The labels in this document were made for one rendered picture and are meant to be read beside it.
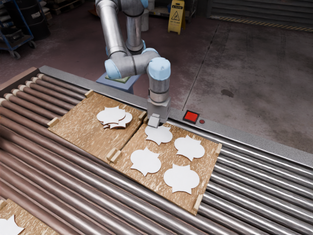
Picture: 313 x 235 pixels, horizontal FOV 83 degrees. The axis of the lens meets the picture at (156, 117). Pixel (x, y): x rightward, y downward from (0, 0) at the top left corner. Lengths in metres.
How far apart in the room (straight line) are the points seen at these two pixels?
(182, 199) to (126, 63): 0.56
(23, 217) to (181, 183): 0.60
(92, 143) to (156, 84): 0.46
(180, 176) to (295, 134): 2.02
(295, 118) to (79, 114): 2.52
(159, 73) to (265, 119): 2.14
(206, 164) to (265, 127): 1.74
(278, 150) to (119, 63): 0.84
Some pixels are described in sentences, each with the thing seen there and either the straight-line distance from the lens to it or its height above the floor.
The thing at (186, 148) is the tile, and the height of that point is 0.95.
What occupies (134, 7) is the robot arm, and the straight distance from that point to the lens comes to 0.99.
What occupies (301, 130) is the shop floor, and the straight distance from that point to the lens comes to 2.73.
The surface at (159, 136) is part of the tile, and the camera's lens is 0.88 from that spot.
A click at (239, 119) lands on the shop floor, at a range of 2.46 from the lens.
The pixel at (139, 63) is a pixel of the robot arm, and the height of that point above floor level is 1.31.
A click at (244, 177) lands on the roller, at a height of 0.92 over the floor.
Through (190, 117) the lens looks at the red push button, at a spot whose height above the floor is 0.93.
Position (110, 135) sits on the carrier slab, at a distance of 0.93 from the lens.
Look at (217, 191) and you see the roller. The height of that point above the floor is 0.91.
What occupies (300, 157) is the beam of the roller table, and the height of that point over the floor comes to 0.91.
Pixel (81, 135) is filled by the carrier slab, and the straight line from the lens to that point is 0.98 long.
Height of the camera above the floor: 1.66
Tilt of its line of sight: 48 degrees down
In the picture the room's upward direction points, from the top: straight up
